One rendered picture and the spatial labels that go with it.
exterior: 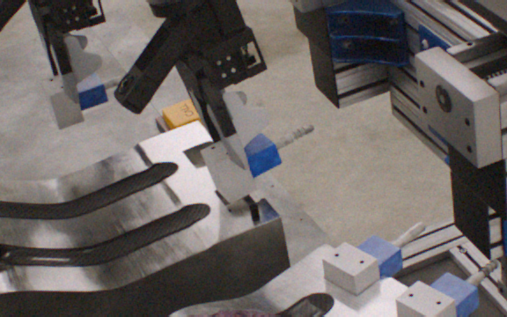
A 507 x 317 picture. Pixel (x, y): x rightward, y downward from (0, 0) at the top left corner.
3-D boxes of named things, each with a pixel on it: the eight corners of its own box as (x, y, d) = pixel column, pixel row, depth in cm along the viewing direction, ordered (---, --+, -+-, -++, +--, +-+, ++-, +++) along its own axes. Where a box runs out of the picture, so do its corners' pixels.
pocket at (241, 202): (253, 202, 135) (247, 177, 133) (270, 224, 130) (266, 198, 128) (218, 216, 134) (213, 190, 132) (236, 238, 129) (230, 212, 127)
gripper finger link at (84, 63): (115, 94, 144) (94, 28, 141) (73, 110, 143) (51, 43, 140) (110, 90, 147) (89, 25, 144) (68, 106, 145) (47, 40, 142)
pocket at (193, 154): (219, 162, 143) (214, 138, 141) (235, 181, 139) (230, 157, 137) (187, 174, 142) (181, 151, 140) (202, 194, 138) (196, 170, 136)
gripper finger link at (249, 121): (290, 152, 124) (255, 78, 121) (244, 177, 122) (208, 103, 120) (282, 149, 127) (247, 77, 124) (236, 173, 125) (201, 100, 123)
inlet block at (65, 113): (138, 83, 154) (129, 49, 151) (150, 97, 150) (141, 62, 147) (49, 114, 151) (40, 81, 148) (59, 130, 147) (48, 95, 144)
